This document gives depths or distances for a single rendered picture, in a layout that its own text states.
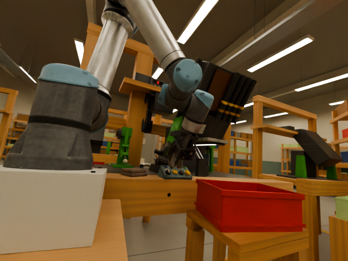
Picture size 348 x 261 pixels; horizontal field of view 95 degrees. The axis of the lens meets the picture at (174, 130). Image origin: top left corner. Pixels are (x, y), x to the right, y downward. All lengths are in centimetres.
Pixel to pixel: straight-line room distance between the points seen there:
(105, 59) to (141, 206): 56
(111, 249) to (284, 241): 52
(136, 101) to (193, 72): 97
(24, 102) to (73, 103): 1147
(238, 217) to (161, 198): 33
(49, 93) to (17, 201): 20
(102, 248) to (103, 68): 48
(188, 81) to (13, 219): 41
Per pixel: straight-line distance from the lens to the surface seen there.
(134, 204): 72
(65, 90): 40
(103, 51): 62
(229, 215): 57
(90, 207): 32
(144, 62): 151
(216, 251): 199
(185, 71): 43
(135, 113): 134
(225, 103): 106
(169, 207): 78
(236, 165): 693
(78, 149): 39
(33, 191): 33
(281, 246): 68
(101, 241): 36
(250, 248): 56
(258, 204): 62
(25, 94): 1196
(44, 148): 37
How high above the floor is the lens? 101
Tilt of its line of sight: 9 degrees up
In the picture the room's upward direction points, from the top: 6 degrees clockwise
